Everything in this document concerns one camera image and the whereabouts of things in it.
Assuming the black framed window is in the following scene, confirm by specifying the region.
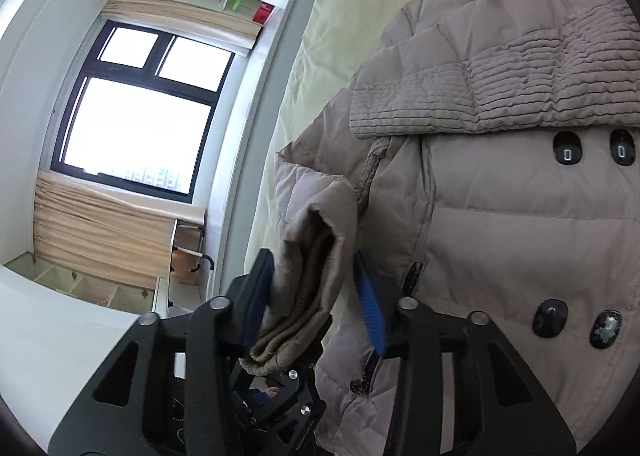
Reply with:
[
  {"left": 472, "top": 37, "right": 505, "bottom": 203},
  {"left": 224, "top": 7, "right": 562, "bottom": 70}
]
[{"left": 42, "top": 19, "right": 236, "bottom": 202}]

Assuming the wooden chair with metal frame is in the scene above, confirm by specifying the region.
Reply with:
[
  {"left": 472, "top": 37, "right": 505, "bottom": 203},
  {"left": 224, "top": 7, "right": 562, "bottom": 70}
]
[{"left": 170, "top": 219, "right": 216, "bottom": 287}]

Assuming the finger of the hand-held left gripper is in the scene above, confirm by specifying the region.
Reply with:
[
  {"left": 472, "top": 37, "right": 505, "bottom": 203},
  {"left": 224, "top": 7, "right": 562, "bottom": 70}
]
[{"left": 235, "top": 316, "right": 333, "bottom": 456}]

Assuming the white low cabinet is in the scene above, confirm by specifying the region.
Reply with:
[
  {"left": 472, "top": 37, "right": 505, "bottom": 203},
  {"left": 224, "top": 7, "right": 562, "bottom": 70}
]
[{"left": 2, "top": 256, "right": 166, "bottom": 316}]

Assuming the taupe puffer coat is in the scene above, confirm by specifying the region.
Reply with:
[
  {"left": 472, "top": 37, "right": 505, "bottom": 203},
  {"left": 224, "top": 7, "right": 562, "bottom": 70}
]
[{"left": 240, "top": 0, "right": 640, "bottom": 456}]

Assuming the red box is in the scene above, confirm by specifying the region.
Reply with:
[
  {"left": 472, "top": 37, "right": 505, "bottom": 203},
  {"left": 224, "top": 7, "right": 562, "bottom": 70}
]
[{"left": 251, "top": 2, "right": 277, "bottom": 26}]

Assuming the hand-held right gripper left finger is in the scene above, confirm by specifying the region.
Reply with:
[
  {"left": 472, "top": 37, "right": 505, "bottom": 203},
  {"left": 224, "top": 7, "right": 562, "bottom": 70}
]
[{"left": 47, "top": 249, "right": 276, "bottom": 456}]

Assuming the bed with beige sheet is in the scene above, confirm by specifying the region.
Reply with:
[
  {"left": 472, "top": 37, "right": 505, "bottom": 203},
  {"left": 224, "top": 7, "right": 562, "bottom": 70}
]
[{"left": 240, "top": 0, "right": 441, "bottom": 287}]

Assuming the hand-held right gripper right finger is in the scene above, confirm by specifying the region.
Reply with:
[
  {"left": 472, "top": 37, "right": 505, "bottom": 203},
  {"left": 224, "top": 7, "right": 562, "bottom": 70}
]
[{"left": 352, "top": 250, "right": 578, "bottom": 456}]

